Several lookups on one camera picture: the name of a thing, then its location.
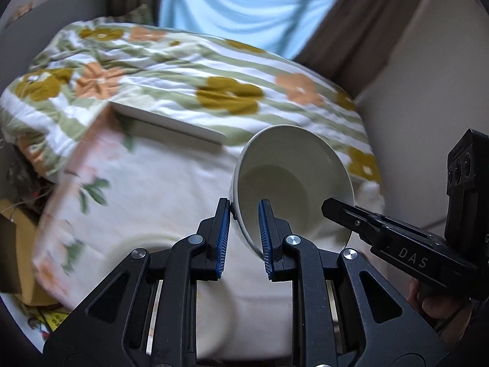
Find dark flat card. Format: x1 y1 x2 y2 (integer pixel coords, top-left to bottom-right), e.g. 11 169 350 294
0 214 24 295

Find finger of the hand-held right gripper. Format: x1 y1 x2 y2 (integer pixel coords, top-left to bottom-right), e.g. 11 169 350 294
321 198 383 246

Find cream floral tablecloth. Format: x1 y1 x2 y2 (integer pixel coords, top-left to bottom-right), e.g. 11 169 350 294
32 124 386 357

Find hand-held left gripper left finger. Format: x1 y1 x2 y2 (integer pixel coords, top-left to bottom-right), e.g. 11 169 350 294
43 198 232 367

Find tangled thin wires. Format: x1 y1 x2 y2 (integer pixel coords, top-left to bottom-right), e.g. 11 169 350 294
4 149 58 211

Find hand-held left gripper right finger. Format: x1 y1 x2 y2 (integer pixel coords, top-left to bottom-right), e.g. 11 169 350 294
259 199 447 367

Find floral striped quilt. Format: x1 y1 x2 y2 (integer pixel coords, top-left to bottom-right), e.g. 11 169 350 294
0 17 383 186

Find yellow box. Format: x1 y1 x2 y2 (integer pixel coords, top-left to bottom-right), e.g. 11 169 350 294
0 198 52 306

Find cream floral bowl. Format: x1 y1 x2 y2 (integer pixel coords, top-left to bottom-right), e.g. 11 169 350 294
230 124 356 264

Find light blue window cloth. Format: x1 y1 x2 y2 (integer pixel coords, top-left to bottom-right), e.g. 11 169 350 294
158 0 344 62

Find white flat board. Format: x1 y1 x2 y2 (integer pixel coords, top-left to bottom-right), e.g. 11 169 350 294
110 100 227 146

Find person's right hand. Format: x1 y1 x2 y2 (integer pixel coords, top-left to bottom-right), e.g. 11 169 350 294
406 279 475 335

